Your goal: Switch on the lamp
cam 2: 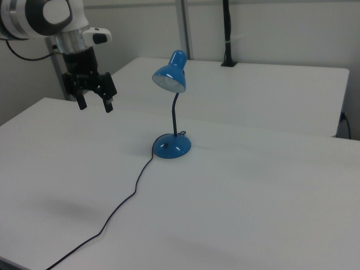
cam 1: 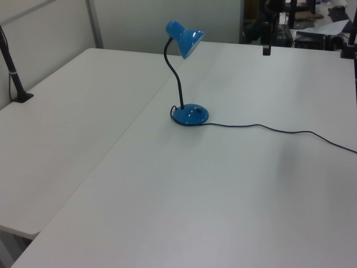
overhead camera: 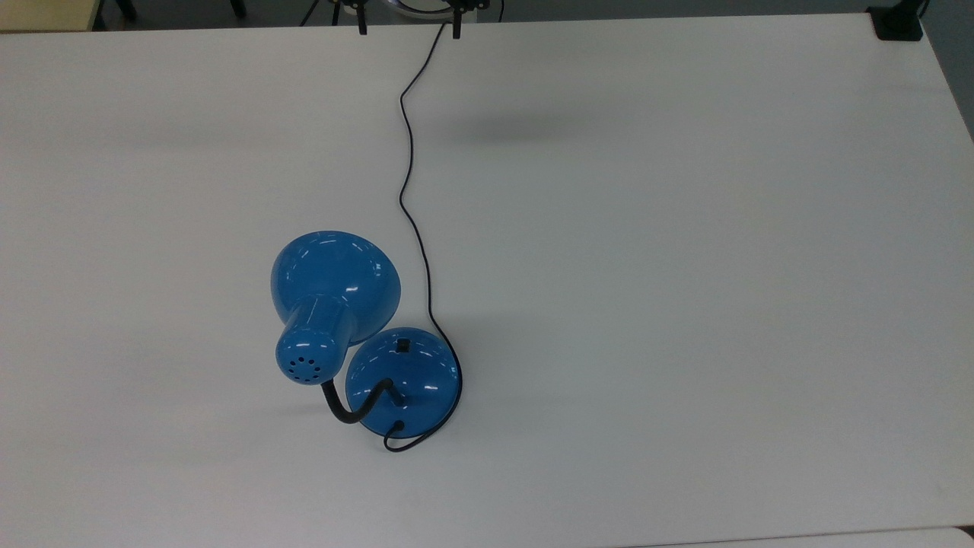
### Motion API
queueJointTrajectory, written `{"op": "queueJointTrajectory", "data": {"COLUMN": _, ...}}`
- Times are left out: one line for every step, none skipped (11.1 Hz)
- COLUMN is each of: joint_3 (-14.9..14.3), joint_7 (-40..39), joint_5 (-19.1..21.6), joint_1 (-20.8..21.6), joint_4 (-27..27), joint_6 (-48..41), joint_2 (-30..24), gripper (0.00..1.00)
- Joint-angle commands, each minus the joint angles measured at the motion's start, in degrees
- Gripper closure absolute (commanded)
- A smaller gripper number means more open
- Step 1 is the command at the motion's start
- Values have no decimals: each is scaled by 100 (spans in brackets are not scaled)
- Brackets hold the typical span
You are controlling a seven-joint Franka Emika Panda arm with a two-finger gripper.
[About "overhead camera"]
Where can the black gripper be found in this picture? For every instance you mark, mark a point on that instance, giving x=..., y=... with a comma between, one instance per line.
x=472, y=4

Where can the blue desk lamp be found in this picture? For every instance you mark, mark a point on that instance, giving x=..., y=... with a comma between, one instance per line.
x=335, y=274

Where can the black chair leg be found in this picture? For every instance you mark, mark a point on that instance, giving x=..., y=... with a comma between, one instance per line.
x=238, y=7
x=126, y=9

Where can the yellow wooden table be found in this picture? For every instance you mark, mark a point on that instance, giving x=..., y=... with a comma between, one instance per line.
x=46, y=15

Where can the black table clamp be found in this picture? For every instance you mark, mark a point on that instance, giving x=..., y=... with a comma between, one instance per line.
x=896, y=23

